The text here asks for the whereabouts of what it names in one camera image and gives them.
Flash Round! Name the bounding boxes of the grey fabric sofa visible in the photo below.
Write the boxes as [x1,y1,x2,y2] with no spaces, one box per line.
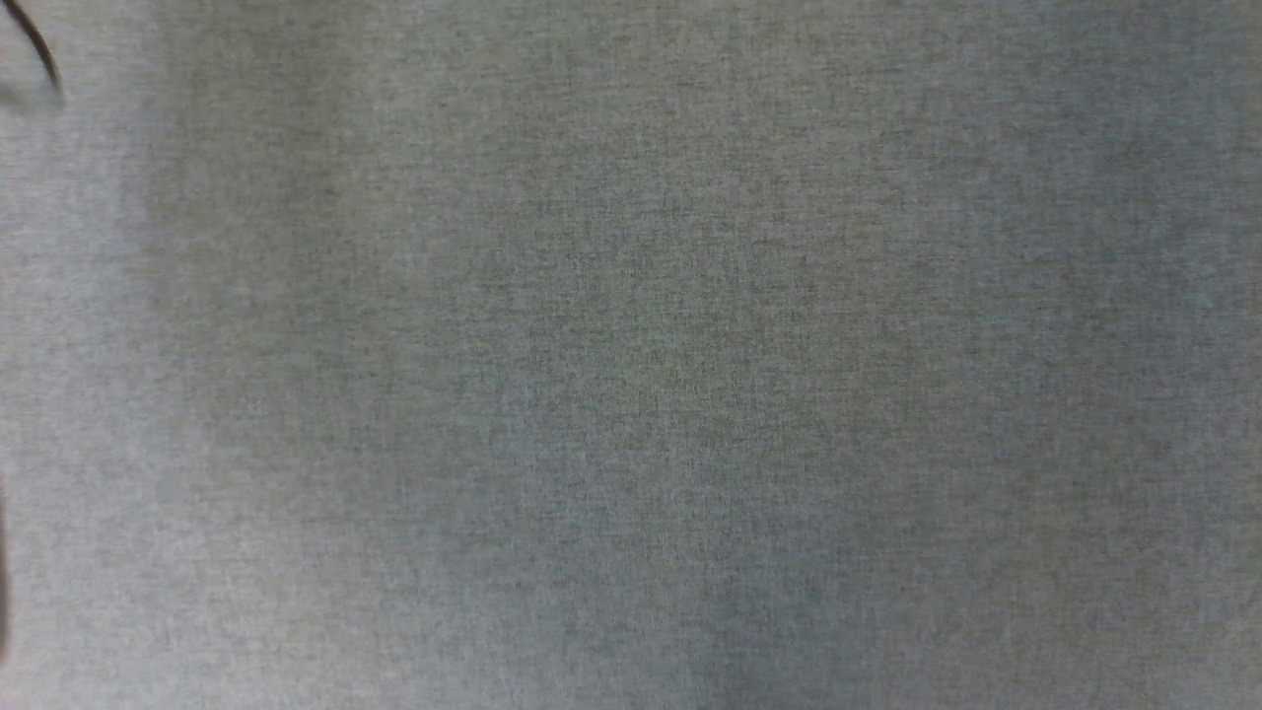
[0,0,1262,710]

